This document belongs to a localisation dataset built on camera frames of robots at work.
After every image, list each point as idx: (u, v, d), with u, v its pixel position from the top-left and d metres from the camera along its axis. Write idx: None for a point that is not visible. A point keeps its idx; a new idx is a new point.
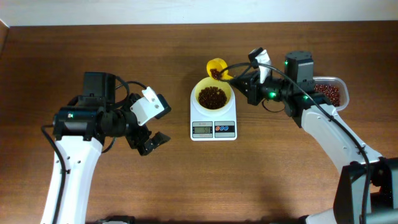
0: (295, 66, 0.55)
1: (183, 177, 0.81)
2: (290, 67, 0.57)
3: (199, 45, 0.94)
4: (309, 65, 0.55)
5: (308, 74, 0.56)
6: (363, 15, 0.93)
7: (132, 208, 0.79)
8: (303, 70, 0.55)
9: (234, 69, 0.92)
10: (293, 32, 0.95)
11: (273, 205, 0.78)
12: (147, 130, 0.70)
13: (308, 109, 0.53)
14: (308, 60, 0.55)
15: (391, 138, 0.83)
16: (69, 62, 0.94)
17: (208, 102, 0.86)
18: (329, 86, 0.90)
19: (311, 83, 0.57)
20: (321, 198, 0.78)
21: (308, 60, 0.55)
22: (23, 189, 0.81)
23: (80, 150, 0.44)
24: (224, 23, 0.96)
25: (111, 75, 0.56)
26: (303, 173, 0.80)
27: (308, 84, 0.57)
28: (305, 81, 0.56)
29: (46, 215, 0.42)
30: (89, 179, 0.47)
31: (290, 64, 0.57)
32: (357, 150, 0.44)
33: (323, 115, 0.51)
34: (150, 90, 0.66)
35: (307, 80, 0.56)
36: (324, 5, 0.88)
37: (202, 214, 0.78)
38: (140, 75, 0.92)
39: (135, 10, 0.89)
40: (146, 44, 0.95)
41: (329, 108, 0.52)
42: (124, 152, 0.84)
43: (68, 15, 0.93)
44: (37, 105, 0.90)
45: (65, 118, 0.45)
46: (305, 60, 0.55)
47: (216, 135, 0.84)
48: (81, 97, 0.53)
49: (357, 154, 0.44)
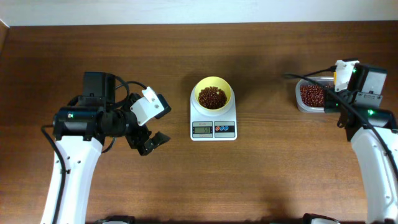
0: (362, 74, 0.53)
1: (183, 177, 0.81)
2: (356, 80, 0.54)
3: (199, 45, 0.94)
4: (380, 75, 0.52)
5: (376, 85, 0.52)
6: (364, 15, 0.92)
7: (132, 208, 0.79)
8: (371, 79, 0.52)
9: (234, 69, 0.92)
10: (293, 32, 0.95)
11: (273, 205, 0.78)
12: (147, 130, 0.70)
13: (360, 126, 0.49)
14: (379, 71, 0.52)
15: None
16: (69, 62, 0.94)
17: (208, 102, 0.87)
18: (329, 86, 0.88)
19: (377, 98, 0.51)
20: (322, 198, 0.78)
21: (379, 70, 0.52)
22: (23, 189, 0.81)
23: (80, 150, 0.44)
24: (224, 23, 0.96)
25: (111, 75, 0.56)
26: (302, 173, 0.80)
27: (373, 98, 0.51)
28: (371, 93, 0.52)
29: (46, 216, 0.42)
30: (89, 179, 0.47)
31: (358, 73, 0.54)
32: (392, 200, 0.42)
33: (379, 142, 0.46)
34: (150, 91, 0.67)
35: (374, 93, 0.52)
36: (324, 6, 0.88)
37: (202, 214, 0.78)
38: (140, 75, 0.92)
39: (134, 10, 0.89)
40: (146, 44, 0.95)
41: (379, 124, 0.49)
42: (124, 152, 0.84)
43: (67, 15, 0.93)
44: (37, 105, 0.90)
45: (65, 118, 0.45)
46: (375, 70, 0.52)
47: (216, 135, 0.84)
48: (81, 97, 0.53)
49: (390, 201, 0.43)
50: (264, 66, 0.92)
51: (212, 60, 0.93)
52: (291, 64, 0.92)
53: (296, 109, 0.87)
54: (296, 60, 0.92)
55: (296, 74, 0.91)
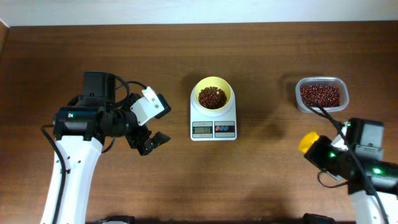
0: (358, 126, 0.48)
1: (183, 177, 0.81)
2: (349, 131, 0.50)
3: (199, 45, 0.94)
4: (377, 127, 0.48)
5: (375, 139, 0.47)
6: (364, 15, 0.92)
7: (132, 208, 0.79)
8: (368, 132, 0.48)
9: (234, 69, 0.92)
10: (293, 32, 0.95)
11: (273, 205, 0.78)
12: (147, 130, 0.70)
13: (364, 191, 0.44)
14: (376, 124, 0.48)
15: (390, 138, 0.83)
16: (69, 62, 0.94)
17: (208, 102, 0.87)
18: (329, 87, 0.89)
19: (379, 150, 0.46)
20: (321, 199, 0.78)
21: (375, 122, 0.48)
22: (23, 189, 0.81)
23: (80, 150, 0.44)
24: (224, 23, 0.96)
25: (111, 75, 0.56)
26: (302, 173, 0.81)
27: (374, 151, 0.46)
28: (370, 145, 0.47)
29: (46, 215, 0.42)
30: (89, 179, 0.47)
31: (352, 125, 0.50)
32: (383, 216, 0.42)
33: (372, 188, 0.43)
34: (150, 91, 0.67)
35: (374, 145, 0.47)
36: (324, 7, 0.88)
37: (201, 214, 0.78)
38: (139, 75, 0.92)
39: (134, 10, 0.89)
40: (146, 43, 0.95)
41: (389, 182, 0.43)
42: (124, 152, 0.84)
43: (67, 15, 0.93)
44: (37, 105, 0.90)
45: (65, 118, 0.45)
46: (372, 122, 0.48)
47: (216, 135, 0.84)
48: (81, 96, 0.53)
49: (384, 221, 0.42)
50: (265, 66, 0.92)
51: (212, 60, 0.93)
52: (291, 64, 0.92)
53: (296, 109, 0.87)
54: (296, 60, 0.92)
55: (296, 74, 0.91)
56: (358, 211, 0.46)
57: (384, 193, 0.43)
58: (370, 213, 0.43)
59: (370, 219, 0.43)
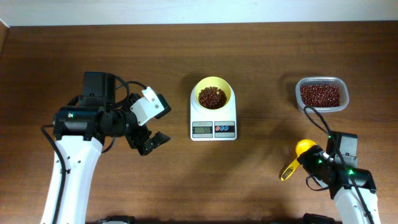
0: (337, 137, 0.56)
1: (183, 177, 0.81)
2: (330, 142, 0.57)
3: (199, 45, 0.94)
4: (352, 139, 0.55)
5: (351, 149, 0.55)
6: (364, 15, 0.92)
7: (132, 208, 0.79)
8: (345, 143, 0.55)
9: (234, 69, 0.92)
10: (293, 32, 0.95)
11: (273, 204, 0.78)
12: (147, 130, 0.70)
13: (346, 190, 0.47)
14: (352, 135, 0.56)
15: (391, 138, 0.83)
16: (69, 62, 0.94)
17: (209, 102, 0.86)
18: (329, 86, 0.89)
19: (353, 158, 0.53)
20: (322, 199, 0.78)
21: (351, 134, 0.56)
22: (23, 189, 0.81)
23: (80, 150, 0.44)
24: (224, 23, 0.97)
25: (111, 75, 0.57)
26: (302, 173, 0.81)
27: (350, 159, 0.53)
28: (347, 155, 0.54)
29: (46, 215, 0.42)
30: (89, 179, 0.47)
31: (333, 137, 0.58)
32: (362, 208, 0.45)
33: (352, 186, 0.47)
34: (150, 90, 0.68)
35: (350, 154, 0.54)
36: (325, 7, 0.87)
37: (201, 214, 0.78)
38: (139, 75, 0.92)
39: (134, 10, 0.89)
40: (146, 43, 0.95)
41: (360, 183, 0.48)
42: (124, 152, 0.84)
43: (66, 15, 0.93)
44: (37, 105, 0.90)
45: (65, 118, 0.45)
46: (348, 134, 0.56)
47: (216, 135, 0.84)
48: (81, 97, 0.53)
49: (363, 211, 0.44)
50: (264, 66, 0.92)
51: (212, 60, 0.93)
52: (291, 64, 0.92)
53: (296, 109, 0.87)
54: (296, 60, 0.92)
55: (296, 74, 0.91)
56: (342, 208, 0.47)
57: (360, 186, 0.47)
58: (351, 203, 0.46)
59: (352, 208, 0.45)
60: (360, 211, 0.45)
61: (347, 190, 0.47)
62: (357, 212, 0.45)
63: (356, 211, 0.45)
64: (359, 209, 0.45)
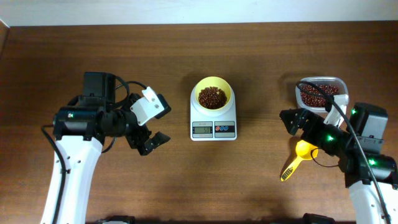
0: (362, 116, 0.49)
1: (183, 177, 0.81)
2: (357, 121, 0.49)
3: (199, 45, 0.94)
4: (381, 120, 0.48)
5: (377, 130, 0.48)
6: (364, 15, 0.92)
7: (132, 208, 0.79)
8: (372, 124, 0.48)
9: (234, 69, 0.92)
10: (293, 32, 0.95)
11: (273, 204, 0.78)
12: (147, 130, 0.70)
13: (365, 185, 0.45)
14: (380, 114, 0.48)
15: (390, 138, 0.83)
16: (69, 62, 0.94)
17: (209, 102, 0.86)
18: (329, 86, 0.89)
19: (379, 142, 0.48)
20: (322, 198, 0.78)
21: (379, 114, 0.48)
22: (23, 189, 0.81)
23: (80, 150, 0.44)
24: (224, 23, 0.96)
25: (111, 75, 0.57)
26: (302, 173, 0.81)
27: (374, 142, 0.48)
28: (371, 137, 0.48)
29: (46, 215, 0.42)
30: (89, 179, 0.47)
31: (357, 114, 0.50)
32: (381, 208, 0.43)
33: (371, 182, 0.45)
34: (150, 91, 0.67)
35: (375, 137, 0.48)
36: (324, 7, 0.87)
37: (201, 214, 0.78)
38: (139, 75, 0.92)
39: (134, 10, 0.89)
40: (146, 43, 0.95)
41: (385, 174, 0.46)
42: (124, 152, 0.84)
43: (66, 15, 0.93)
44: (37, 105, 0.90)
45: (65, 118, 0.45)
46: (376, 114, 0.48)
47: (216, 135, 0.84)
48: (81, 97, 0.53)
49: (382, 212, 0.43)
50: (264, 66, 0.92)
51: (212, 60, 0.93)
52: (291, 64, 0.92)
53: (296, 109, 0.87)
54: (296, 60, 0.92)
55: (296, 74, 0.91)
56: (357, 203, 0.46)
57: (382, 182, 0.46)
58: (368, 201, 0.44)
59: (369, 207, 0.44)
60: (377, 211, 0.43)
61: (365, 186, 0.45)
62: (374, 213, 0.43)
63: (372, 210, 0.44)
64: (376, 208, 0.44)
